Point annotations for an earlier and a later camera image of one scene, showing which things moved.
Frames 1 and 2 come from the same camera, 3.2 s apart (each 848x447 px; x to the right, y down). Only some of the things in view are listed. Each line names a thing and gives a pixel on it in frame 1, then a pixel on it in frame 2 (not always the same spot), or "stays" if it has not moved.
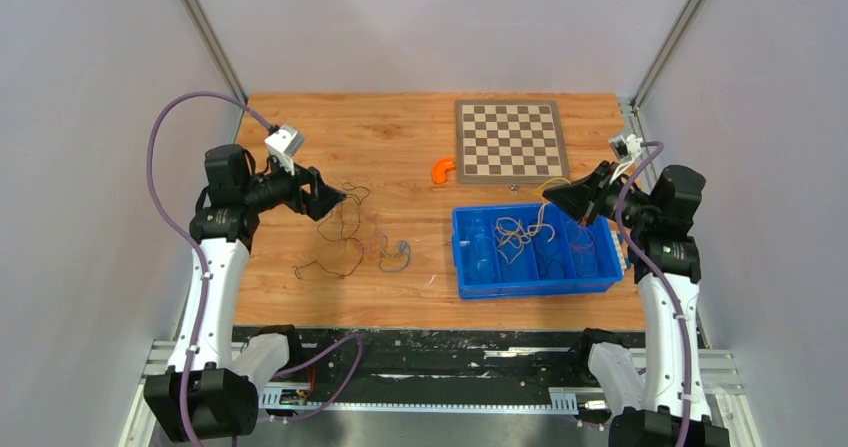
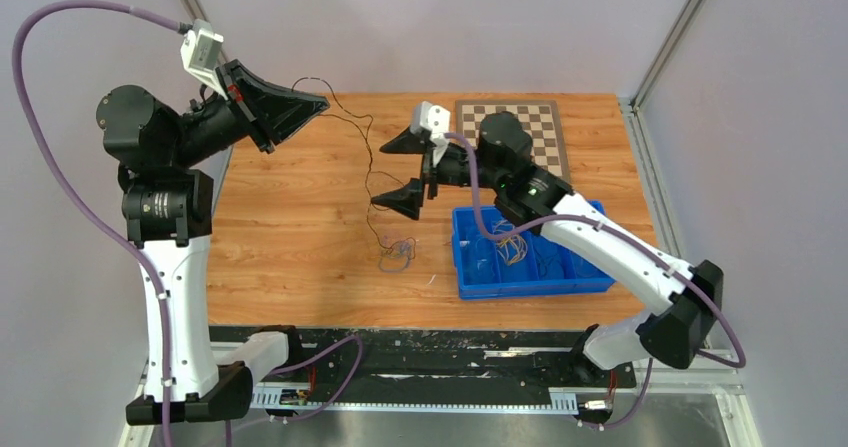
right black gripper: (584, 197) -> (405, 200)
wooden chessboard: (509, 141) stays
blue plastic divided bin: (530, 249) stays
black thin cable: (345, 275) -> (350, 115)
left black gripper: (322, 199) -> (279, 111)
